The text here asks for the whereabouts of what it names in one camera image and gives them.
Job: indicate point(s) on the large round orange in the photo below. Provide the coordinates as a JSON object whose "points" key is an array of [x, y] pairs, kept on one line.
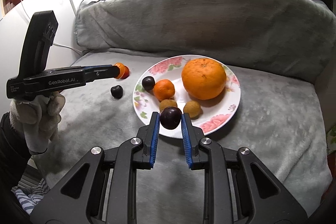
{"points": [[203, 78]]}

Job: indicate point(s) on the red tomato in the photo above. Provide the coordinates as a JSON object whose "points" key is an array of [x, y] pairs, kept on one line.
{"points": [[126, 73]]}

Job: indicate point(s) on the small orange kumquat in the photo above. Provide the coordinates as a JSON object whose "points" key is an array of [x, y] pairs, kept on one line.
{"points": [[121, 68]]}

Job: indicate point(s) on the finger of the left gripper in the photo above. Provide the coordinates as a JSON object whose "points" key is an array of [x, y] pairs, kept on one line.
{"points": [[98, 74], [98, 67]]}

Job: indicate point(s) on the grey fleece seat blanket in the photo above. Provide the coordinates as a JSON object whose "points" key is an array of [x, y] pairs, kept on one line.
{"points": [[278, 118]]}

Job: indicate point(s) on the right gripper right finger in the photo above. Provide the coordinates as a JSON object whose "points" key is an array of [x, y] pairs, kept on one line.
{"points": [[239, 188]]}

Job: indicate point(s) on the left gloved hand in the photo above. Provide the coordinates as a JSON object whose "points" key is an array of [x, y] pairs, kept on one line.
{"points": [[37, 120]]}

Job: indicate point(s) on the brown longan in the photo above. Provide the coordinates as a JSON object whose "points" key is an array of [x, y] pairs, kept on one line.
{"points": [[192, 108], [167, 103]]}

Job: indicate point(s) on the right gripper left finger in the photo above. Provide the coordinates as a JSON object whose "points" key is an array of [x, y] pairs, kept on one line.
{"points": [[101, 186]]}

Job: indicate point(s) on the small mandarin orange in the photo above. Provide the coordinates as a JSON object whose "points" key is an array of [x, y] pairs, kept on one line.
{"points": [[164, 90]]}

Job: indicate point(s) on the striped sleeve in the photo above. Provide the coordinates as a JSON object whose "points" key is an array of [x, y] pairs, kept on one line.
{"points": [[30, 197]]}

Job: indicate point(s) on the grey back cushion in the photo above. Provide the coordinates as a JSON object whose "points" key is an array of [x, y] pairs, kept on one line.
{"points": [[294, 38]]}

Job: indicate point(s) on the dark cherry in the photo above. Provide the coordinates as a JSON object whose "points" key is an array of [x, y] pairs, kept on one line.
{"points": [[116, 92], [148, 83], [170, 117]]}

